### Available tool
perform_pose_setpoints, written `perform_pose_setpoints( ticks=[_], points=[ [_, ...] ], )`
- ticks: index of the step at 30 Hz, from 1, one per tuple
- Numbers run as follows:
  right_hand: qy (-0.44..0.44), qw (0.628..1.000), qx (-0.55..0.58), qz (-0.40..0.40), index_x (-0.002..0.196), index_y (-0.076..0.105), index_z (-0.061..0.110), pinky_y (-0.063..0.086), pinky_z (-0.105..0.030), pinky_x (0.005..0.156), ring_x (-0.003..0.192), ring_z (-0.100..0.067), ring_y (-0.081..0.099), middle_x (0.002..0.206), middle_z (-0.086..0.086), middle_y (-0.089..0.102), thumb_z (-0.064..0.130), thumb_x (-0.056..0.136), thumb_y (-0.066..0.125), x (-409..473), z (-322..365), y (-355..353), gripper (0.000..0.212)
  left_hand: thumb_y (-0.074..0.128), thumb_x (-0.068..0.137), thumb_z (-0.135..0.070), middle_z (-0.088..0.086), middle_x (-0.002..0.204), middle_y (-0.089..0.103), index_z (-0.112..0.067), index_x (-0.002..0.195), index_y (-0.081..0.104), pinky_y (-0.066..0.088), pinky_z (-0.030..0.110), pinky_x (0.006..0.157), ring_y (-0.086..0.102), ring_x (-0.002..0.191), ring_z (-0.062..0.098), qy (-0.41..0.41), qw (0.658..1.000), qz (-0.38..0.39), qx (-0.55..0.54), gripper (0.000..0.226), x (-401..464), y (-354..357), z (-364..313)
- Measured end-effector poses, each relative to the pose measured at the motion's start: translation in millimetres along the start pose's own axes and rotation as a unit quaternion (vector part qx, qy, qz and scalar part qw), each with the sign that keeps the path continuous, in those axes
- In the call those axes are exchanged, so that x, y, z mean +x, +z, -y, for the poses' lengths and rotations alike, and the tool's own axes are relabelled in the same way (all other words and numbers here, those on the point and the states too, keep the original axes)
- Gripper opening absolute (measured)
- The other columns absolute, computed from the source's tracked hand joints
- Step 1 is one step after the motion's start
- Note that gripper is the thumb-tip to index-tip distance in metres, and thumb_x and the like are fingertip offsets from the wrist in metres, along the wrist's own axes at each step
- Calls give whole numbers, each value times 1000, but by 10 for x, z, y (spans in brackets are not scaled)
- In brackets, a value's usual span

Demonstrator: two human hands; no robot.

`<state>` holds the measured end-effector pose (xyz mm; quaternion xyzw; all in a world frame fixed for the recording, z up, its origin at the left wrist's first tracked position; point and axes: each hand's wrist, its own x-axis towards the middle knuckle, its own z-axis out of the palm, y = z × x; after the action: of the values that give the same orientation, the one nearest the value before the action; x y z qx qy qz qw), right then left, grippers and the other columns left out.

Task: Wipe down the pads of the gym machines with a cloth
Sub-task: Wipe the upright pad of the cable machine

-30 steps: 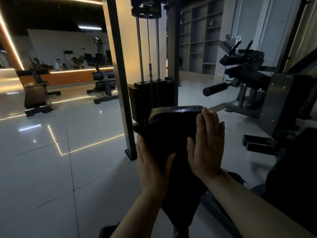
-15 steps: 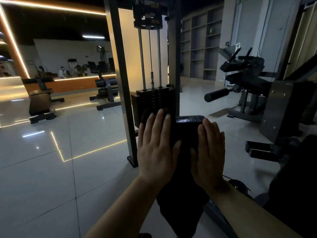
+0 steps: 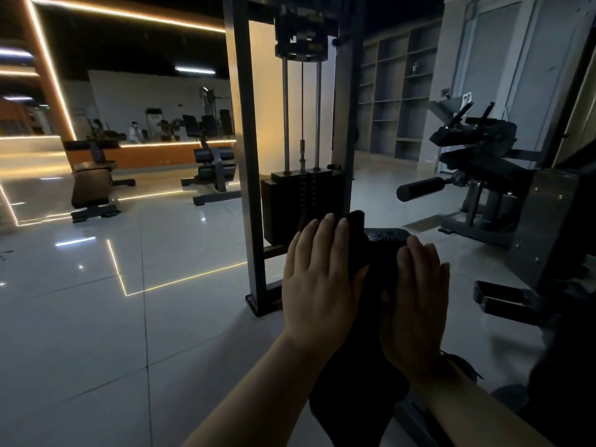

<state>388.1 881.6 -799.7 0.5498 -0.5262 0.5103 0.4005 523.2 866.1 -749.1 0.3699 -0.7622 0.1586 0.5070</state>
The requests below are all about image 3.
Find grey open shelving unit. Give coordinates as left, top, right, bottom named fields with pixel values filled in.
left=355, top=17, right=444, bottom=162

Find black weight stack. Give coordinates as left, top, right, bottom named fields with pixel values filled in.
left=260, top=168, right=346, bottom=247

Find black leg extension machine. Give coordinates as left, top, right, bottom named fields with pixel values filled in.
left=396, top=92, right=543, bottom=249

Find black back extension machine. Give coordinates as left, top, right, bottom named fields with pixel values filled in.
left=181, top=114, right=242, bottom=207

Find black pulley block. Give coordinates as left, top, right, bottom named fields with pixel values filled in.
left=274, top=3, right=339, bottom=62

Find orange low partition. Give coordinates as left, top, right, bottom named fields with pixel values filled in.
left=64, top=139, right=238, bottom=172

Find person's right forearm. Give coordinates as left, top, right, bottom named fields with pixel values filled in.
left=409, top=357, right=557, bottom=447

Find person's right hand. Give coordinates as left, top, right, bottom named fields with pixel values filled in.
left=380, top=236, right=451, bottom=380

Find black foot pedals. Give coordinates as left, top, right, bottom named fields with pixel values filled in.
left=472, top=280, right=548, bottom=327

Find black foam roller pad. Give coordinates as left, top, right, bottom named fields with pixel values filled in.
left=396, top=176, right=449, bottom=203

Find dark gym machine body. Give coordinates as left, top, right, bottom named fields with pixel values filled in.
left=504, top=20, right=596, bottom=303

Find grey cable machine frame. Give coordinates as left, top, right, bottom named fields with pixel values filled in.
left=223, top=0, right=367, bottom=318

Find person's left forearm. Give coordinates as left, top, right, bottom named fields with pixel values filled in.
left=182, top=334, right=355, bottom=447

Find white double door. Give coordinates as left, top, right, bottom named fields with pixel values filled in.
left=440, top=0, right=588, bottom=161

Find brown padded weight bench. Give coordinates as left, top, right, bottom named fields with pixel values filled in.
left=63, top=138, right=137, bottom=224

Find black padded seat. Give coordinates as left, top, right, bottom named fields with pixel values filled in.
left=364, top=227, right=413, bottom=251

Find person's left hand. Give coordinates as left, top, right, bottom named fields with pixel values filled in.
left=282, top=213, right=370, bottom=357

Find warm led ceiling strip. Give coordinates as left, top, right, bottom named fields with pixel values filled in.
left=24, top=0, right=227, bottom=141

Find black cloth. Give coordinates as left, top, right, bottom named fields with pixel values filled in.
left=309, top=210, right=416, bottom=447

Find steel guide rod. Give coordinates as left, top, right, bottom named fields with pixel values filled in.
left=313, top=59, right=323, bottom=172
left=281, top=56, right=292, bottom=175

